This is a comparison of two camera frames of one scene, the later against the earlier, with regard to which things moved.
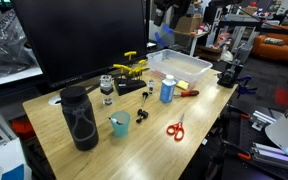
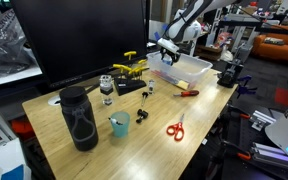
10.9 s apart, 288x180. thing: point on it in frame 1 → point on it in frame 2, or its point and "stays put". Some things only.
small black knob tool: x=143 y=115 stays put
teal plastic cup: x=120 y=121 stays put
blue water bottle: x=167 y=89 → x=167 y=59
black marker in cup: x=114 y=120 stays put
